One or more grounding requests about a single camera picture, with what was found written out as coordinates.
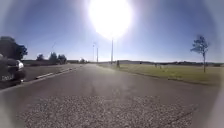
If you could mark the street lamp pole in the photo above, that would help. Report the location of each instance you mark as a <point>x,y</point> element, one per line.
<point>97,55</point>

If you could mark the long low building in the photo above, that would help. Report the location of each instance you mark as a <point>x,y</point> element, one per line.
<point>133,62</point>

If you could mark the grey speckled asphalt path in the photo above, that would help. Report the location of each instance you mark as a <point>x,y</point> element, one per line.
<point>106,90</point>

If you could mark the small tree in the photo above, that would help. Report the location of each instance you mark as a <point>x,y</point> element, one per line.
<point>62,59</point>
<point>40,57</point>
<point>53,57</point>

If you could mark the grass strip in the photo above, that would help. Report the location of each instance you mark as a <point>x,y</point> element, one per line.
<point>173,71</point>

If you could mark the concrete kerb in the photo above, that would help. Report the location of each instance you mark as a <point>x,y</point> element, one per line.
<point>45,75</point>

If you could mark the dark asphalt road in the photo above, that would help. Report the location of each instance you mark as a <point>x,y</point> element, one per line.
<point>43,70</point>

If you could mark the thin tree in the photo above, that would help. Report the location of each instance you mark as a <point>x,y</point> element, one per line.
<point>202,46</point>

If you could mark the large dark tree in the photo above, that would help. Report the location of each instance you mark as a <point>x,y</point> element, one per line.
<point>11,48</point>

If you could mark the dark car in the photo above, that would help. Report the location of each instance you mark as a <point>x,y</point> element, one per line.
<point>10,71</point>

